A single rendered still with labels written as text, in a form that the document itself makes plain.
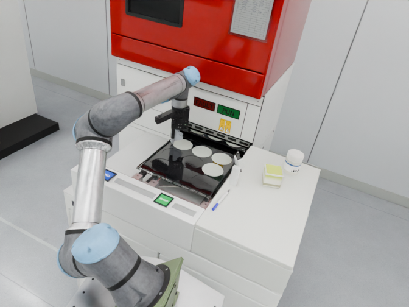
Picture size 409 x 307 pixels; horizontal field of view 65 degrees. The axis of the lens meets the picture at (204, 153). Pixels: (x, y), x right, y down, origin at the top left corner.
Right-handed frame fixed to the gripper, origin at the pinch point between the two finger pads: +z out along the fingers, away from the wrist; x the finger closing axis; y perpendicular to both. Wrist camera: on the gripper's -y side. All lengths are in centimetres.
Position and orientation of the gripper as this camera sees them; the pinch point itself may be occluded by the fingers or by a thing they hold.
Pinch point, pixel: (171, 141)
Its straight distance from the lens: 162.4
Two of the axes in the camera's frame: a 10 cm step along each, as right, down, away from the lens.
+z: -1.3, 8.3, 5.5
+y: 9.9, 0.7, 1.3
